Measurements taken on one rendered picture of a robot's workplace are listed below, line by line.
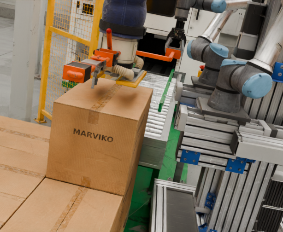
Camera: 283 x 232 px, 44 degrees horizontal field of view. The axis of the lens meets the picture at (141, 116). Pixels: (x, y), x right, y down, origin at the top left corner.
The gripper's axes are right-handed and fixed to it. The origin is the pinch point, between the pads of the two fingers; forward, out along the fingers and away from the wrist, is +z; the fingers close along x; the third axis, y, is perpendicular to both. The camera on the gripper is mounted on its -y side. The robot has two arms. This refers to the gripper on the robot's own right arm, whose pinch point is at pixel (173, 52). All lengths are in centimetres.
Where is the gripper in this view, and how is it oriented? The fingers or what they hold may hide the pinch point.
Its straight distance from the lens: 206.3
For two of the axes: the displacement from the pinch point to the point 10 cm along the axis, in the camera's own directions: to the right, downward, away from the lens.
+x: 9.7, 2.2, -0.9
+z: -1.8, 9.3, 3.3
